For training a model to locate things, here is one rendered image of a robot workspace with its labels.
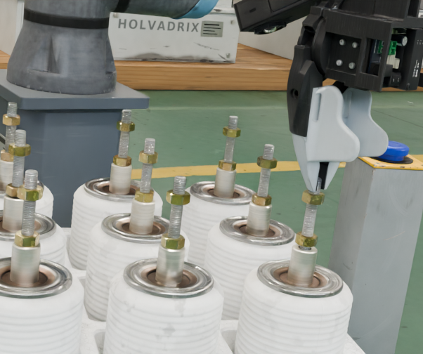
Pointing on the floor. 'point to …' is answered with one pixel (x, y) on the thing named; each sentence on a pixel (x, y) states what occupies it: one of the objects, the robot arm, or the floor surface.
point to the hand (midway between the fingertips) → (312, 172)
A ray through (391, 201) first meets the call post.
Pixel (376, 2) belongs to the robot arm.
